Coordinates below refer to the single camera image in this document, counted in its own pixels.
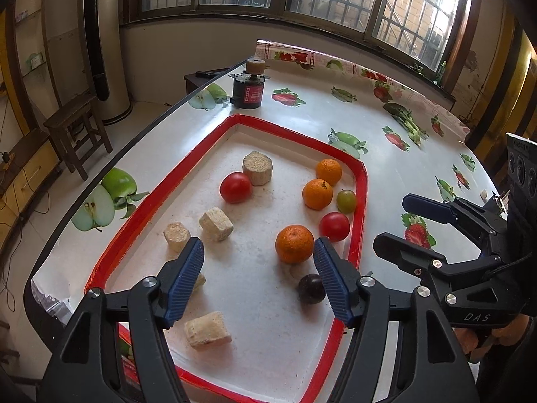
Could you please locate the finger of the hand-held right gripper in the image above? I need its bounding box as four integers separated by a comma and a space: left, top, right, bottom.
402, 193, 506, 257
373, 232, 503, 303

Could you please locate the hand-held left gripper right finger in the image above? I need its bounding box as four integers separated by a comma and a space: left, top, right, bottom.
313, 236, 481, 403

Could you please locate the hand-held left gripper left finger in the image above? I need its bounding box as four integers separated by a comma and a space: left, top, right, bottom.
37, 237, 205, 403

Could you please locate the dark purple plum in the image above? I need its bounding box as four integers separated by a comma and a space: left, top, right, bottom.
297, 274, 327, 305

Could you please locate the orange mandarin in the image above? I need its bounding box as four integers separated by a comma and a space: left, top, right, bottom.
315, 158, 343, 186
275, 225, 315, 265
302, 179, 334, 210

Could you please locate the red tomato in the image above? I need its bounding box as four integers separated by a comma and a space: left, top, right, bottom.
219, 172, 253, 203
319, 212, 351, 242

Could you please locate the red rimmed white tray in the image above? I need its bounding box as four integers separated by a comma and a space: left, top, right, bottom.
84, 113, 369, 403

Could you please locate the green grape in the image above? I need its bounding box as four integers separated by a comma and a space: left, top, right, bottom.
336, 190, 357, 214

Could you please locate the person's right hand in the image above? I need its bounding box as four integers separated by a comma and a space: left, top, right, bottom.
455, 314, 537, 364

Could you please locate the small black device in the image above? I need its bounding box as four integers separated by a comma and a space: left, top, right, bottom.
489, 191, 510, 219

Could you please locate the green bok choy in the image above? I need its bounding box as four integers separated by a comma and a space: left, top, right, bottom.
383, 102, 429, 147

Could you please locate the tall yellow wooden cabinet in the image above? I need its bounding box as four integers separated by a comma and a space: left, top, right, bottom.
463, 8, 537, 181

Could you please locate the fruit printed tablecloth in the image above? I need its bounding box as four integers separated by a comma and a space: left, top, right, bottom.
25, 39, 510, 403

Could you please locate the low yellow cabinet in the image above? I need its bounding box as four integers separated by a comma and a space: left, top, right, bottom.
0, 128, 59, 223

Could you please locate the dark side table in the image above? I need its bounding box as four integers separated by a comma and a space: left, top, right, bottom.
184, 68, 236, 98

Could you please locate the black motor with wooden spool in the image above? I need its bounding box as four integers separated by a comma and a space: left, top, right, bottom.
229, 57, 271, 110

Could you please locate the white standing air conditioner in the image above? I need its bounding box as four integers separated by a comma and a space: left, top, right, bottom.
82, 0, 133, 126

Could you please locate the dark wooden stool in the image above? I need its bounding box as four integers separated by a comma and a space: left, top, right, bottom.
43, 92, 114, 181

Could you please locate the wall shelf unit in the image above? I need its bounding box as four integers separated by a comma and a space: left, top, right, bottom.
0, 0, 91, 135

